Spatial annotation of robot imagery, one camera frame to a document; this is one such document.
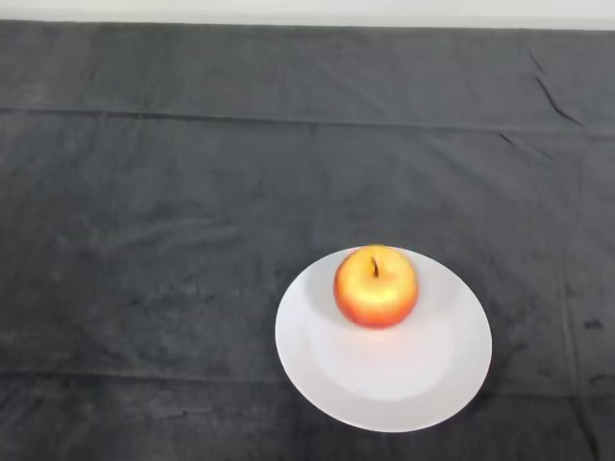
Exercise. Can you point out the red yellow apple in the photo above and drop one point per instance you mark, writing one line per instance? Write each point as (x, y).
(376, 288)

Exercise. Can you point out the black cloth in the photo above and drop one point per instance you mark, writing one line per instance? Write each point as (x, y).
(192, 192)

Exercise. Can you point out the white round plate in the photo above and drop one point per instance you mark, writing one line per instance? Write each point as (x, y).
(384, 365)

